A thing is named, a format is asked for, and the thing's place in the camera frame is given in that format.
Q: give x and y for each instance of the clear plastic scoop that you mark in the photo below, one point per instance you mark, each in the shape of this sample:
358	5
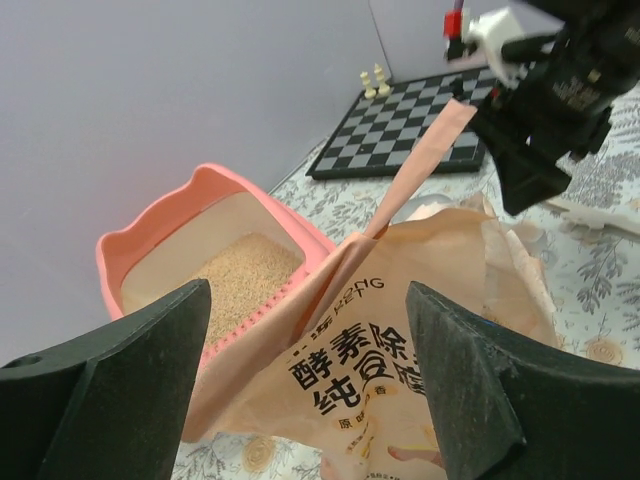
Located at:
422	207

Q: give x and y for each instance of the floral table mat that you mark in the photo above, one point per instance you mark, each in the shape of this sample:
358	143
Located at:
591	276

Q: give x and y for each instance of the white plastic bracket piece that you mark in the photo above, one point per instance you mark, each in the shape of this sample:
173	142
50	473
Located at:
591	218

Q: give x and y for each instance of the black grey chessboard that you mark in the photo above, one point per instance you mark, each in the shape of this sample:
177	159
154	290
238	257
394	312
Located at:
376	136

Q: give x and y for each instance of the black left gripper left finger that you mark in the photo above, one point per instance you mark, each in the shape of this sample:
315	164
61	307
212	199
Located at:
109	404

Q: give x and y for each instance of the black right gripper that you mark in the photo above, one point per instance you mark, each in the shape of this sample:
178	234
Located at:
563	103

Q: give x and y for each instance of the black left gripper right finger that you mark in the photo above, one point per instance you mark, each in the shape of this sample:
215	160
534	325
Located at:
505	406

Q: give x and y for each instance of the pink cat litter bag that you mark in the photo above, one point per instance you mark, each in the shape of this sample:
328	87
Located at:
332	366

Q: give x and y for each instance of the pink cat litter box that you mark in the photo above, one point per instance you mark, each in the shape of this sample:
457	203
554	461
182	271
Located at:
183	229

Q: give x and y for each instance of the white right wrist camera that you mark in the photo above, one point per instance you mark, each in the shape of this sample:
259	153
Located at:
498	38

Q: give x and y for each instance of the cream chess piece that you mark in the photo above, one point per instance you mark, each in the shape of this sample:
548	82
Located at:
383	88
370	92

